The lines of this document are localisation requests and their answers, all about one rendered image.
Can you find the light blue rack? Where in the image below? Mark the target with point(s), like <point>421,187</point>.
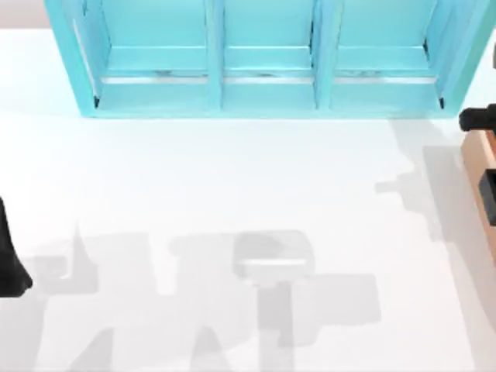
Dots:
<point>267,97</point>

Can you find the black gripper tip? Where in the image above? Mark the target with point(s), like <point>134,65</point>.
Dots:
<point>8,267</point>
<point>477,118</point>

